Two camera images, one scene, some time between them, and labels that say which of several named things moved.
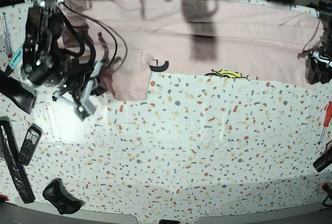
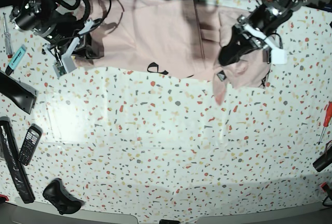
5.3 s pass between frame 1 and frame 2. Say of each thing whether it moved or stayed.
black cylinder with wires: stayed
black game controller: stayed
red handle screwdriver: stayed
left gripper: moved
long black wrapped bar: stayed
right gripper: moved
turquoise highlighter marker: stayed
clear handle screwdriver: stayed
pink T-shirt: moved
